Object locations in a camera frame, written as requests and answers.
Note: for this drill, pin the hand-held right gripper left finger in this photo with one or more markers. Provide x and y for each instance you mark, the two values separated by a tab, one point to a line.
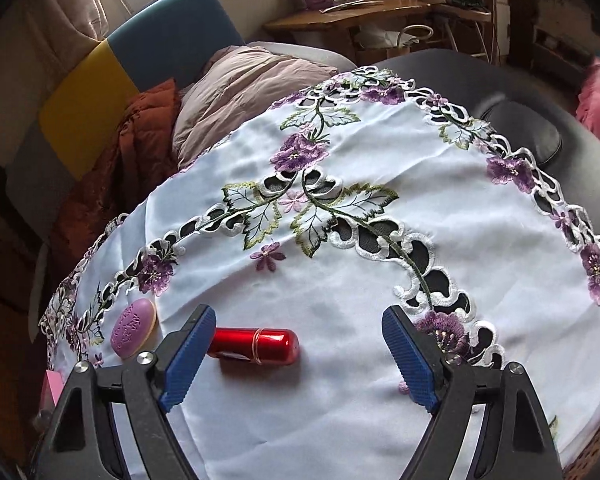
187	360

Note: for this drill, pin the purple oval soap case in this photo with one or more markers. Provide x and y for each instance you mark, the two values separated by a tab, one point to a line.
132	325

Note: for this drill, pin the pink cardboard box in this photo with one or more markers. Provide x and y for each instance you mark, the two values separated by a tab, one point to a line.
52	387

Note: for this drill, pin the beige pillow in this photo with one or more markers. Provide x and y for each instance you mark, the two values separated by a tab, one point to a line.
240	85

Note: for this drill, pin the brown quilted jacket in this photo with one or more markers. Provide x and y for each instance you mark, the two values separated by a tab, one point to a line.
140	130

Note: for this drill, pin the red metal cylinder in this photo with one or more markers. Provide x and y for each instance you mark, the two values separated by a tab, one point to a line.
270	345

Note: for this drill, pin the black leather cushion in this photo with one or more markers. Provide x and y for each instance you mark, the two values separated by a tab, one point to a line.
525	130

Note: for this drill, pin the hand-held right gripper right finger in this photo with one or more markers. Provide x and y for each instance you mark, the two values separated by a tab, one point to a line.
412	360

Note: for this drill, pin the floral embroidered white tablecloth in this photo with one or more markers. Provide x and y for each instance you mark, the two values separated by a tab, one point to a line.
480	240

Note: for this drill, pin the wooden desk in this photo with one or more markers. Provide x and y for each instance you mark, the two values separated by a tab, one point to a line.
360	12

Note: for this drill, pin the cluttered shelf unit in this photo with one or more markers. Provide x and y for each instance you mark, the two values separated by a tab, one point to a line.
555	35

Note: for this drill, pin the grey yellow blue headboard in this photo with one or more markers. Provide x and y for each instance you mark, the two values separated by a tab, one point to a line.
85	105

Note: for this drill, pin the wicker chair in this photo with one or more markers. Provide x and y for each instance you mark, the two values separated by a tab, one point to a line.
595	442

